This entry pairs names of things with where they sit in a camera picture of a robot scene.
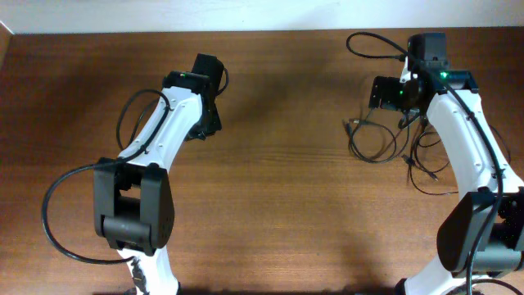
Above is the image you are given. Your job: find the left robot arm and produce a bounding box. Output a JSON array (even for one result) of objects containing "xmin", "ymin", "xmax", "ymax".
[{"xmin": 93, "ymin": 53, "xmax": 228, "ymax": 294}]

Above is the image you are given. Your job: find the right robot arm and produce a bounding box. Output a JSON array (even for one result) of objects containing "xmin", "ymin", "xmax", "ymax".
[{"xmin": 370, "ymin": 33, "xmax": 523, "ymax": 294}]

